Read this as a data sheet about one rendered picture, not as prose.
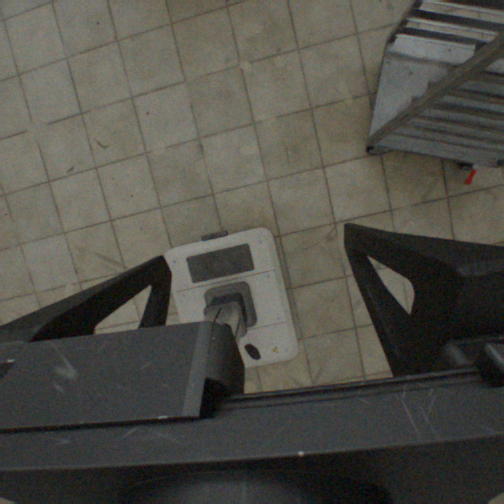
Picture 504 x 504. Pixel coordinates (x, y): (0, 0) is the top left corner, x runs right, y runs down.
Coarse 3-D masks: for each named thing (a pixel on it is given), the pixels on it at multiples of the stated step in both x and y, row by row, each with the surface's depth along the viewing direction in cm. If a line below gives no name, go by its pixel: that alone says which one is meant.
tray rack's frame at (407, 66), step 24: (384, 48) 114; (408, 48) 112; (432, 48) 111; (456, 48) 111; (384, 72) 114; (408, 72) 113; (432, 72) 112; (384, 96) 115; (408, 96) 114; (384, 120) 116; (480, 120) 114; (384, 144) 117; (408, 144) 117; (432, 144) 116; (480, 168) 119
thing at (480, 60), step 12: (492, 48) 51; (468, 60) 58; (480, 60) 54; (492, 60) 53; (456, 72) 61; (468, 72) 58; (444, 84) 66; (456, 84) 63; (432, 96) 71; (408, 108) 84; (420, 108) 78; (396, 120) 91; (408, 120) 88; (384, 132) 102; (372, 144) 117
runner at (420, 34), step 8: (400, 32) 104; (408, 32) 104; (416, 32) 103; (424, 32) 102; (432, 32) 102; (440, 32) 101; (424, 40) 104; (432, 40) 104; (440, 40) 104; (448, 40) 103; (456, 40) 103; (464, 40) 103; (472, 40) 102; (480, 40) 101; (488, 40) 100; (472, 48) 103
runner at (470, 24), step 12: (408, 12) 95; (420, 12) 94; (432, 12) 93; (444, 12) 92; (432, 24) 95; (444, 24) 95; (456, 24) 95; (468, 24) 94; (480, 24) 94; (492, 24) 92
